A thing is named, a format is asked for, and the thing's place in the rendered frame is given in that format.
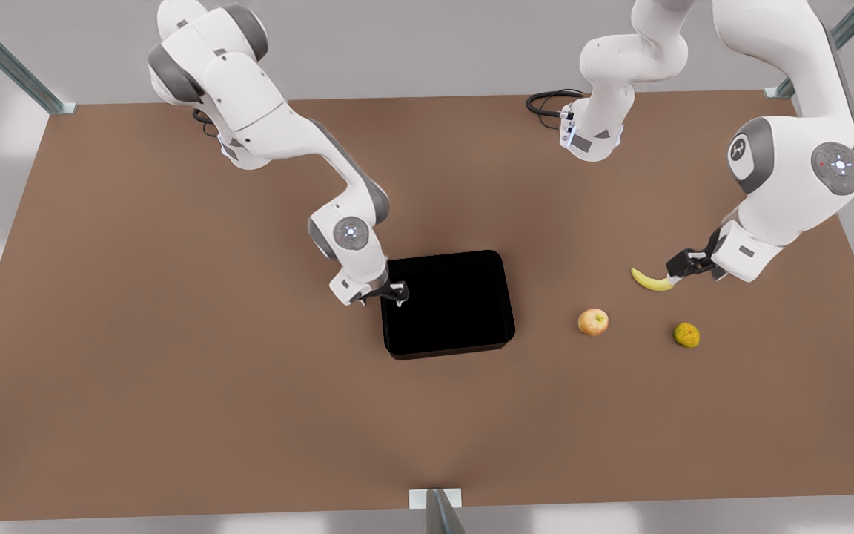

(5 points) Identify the yellow banana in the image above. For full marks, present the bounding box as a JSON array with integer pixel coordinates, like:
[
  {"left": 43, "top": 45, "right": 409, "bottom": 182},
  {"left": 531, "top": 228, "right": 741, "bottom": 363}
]
[{"left": 631, "top": 268, "right": 675, "bottom": 292}]

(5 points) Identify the red yellow apple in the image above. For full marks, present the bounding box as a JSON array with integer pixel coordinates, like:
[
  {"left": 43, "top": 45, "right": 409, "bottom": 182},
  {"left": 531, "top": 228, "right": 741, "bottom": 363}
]
[{"left": 577, "top": 309, "right": 610, "bottom": 337}]

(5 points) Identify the silver frame post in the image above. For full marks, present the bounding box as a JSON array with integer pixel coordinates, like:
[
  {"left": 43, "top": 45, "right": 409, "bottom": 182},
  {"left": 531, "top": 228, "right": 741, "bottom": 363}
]
[
  {"left": 408, "top": 488, "right": 466, "bottom": 534},
  {"left": 0, "top": 0, "right": 77, "bottom": 116},
  {"left": 764, "top": 0, "right": 854, "bottom": 99}
]

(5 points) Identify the black rectangular tray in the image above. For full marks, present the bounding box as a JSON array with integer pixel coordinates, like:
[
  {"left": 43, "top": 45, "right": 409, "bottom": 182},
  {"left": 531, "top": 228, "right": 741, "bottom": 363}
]
[{"left": 380, "top": 250, "right": 516, "bottom": 361}]

